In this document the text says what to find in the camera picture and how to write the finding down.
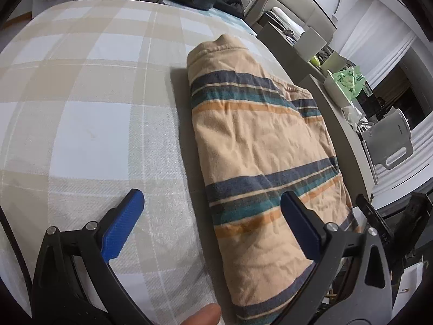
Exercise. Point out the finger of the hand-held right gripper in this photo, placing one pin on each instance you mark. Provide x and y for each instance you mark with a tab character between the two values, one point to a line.
375	216

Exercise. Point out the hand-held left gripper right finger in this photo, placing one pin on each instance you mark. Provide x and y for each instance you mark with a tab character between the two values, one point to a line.
302	223

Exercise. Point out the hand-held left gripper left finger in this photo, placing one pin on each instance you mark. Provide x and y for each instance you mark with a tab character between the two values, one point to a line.
121	223

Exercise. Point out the striped beige shirt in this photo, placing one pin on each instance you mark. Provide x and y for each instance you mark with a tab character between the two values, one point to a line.
257	142

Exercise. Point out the person's left hand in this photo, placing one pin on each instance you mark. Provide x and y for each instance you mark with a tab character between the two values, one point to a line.
203	316

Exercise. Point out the white cardboard box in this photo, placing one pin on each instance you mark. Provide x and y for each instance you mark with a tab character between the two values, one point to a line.
407	284

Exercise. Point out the grey plastic folding stool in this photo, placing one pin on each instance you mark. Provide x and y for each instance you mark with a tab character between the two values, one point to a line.
382	145

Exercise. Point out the grey side cabinet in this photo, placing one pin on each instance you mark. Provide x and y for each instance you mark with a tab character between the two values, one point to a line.
338	135

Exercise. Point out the white electric kettle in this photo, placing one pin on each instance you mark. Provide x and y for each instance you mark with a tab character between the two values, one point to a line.
395	122

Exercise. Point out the white crumpled tissue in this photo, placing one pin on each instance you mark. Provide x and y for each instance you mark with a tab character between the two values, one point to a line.
351	113

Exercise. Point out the black box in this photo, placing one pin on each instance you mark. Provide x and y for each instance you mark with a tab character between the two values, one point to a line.
367	105

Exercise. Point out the plaid bed sheet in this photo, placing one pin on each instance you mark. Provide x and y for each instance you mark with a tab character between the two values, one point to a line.
84	108

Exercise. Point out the green plastic bag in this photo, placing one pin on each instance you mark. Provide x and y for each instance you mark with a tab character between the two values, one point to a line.
348	81

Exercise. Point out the white curtain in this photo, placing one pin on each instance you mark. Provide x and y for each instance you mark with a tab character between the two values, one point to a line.
379	40

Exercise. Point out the beige padded headboard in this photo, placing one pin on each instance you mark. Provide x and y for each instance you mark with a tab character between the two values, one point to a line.
304	10

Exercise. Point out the blue plaid tablecloth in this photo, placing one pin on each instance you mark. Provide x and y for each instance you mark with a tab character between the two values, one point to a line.
223	17

